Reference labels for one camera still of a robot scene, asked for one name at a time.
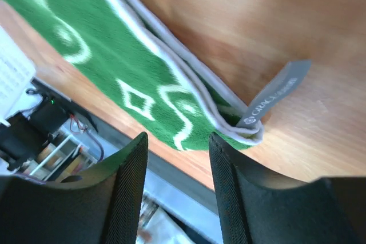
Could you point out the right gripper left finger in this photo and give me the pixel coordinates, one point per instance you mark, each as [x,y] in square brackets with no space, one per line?
[98,205]

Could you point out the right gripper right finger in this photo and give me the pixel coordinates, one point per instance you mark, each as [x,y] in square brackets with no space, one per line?
[258,205]

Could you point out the green dinosaur pattern towel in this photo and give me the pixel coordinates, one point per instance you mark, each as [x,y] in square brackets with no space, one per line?
[133,58]

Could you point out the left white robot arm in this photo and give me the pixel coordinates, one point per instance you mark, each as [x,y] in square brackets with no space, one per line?
[28,136]

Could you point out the white perforated plastic basket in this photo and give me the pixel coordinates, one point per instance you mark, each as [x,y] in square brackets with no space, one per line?
[17,71]

